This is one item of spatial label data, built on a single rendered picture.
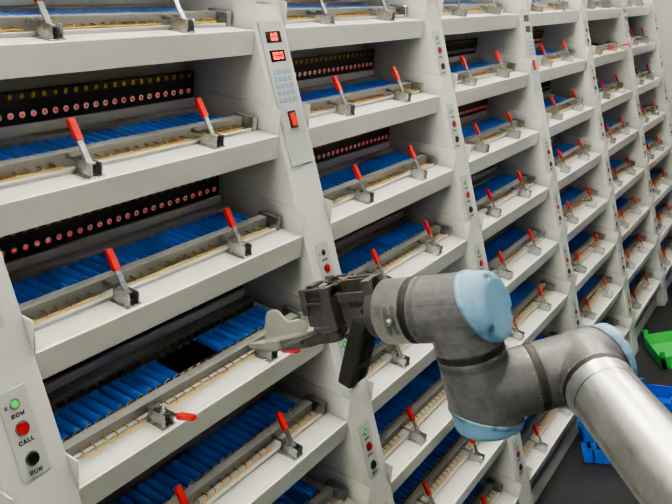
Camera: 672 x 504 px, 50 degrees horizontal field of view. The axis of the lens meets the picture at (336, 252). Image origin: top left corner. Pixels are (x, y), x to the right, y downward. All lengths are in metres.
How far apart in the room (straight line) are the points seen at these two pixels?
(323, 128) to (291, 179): 0.17
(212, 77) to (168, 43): 0.26
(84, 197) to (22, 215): 0.10
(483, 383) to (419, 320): 0.11
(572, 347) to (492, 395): 0.12
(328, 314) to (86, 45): 0.53
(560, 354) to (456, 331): 0.14
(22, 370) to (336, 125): 0.85
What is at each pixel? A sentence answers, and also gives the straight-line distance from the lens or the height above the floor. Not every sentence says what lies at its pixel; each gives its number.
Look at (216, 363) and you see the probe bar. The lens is 1.32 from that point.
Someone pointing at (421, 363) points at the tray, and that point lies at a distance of 1.82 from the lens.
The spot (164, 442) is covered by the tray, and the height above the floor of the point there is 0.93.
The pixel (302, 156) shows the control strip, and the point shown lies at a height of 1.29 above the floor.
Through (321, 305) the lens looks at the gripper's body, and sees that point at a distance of 1.02.
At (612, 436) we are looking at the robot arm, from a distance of 0.86.
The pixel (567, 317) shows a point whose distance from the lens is 2.82.
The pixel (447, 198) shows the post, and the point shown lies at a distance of 2.05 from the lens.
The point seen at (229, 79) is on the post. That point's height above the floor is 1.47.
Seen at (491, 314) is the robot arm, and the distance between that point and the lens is 0.90.
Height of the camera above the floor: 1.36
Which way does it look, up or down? 11 degrees down
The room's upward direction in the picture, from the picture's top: 13 degrees counter-clockwise
